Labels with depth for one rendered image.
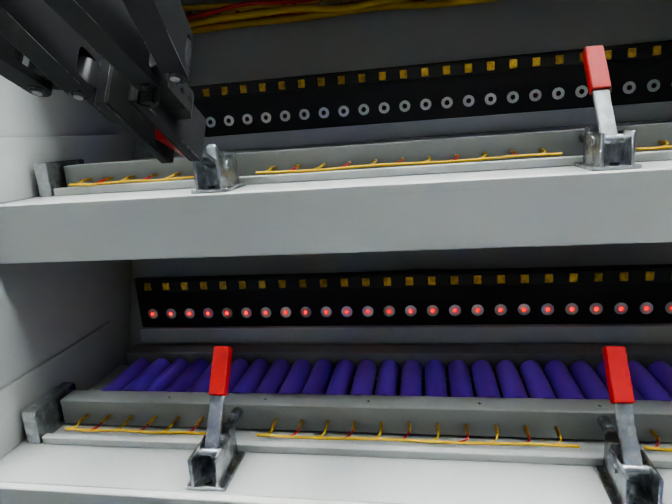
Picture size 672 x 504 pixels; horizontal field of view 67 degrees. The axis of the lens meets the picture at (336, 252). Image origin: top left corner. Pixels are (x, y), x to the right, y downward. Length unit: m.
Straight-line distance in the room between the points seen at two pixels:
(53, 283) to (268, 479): 0.27
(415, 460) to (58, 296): 0.34
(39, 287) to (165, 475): 0.20
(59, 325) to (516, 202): 0.40
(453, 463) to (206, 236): 0.23
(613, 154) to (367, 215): 0.17
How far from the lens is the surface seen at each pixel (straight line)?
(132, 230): 0.39
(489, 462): 0.38
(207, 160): 0.36
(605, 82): 0.39
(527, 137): 0.41
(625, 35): 0.62
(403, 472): 0.37
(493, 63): 0.53
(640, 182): 0.35
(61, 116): 0.55
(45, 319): 0.51
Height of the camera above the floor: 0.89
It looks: 6 degrees up
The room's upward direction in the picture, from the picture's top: 1 degrees counter-clockwise
